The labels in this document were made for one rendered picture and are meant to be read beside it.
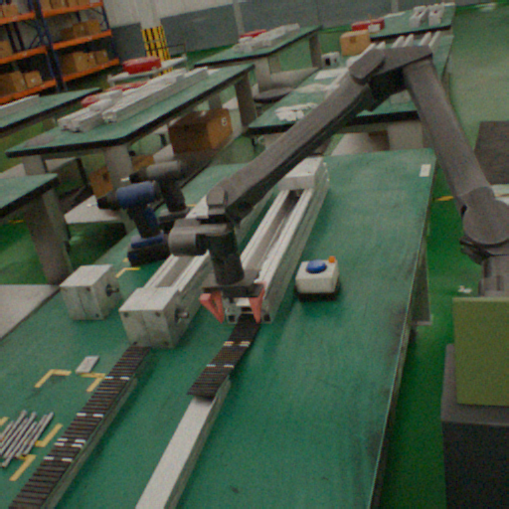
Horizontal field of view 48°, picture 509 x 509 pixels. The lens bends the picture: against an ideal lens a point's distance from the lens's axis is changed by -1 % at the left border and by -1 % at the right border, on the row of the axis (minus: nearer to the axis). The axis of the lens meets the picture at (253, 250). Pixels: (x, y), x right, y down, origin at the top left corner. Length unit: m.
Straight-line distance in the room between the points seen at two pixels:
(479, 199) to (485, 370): 0.26
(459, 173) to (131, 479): 0.71
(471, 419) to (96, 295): 0.85
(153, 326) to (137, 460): 0.32
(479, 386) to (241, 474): 0.38
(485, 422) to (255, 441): 0.34
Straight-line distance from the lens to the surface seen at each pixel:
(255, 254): 1.34
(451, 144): 1.03
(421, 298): 2.31
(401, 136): 2.91
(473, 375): 0.93
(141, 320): 1.19
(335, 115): 1.11
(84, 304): 1.40
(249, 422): 0.98
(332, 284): 1.22
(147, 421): 1.04
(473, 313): 0.87
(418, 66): 1.12
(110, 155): 3.65
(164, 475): 0.89
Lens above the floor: 1.41
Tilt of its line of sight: 24 degrees down
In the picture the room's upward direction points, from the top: 12 degrees counter-clockwise
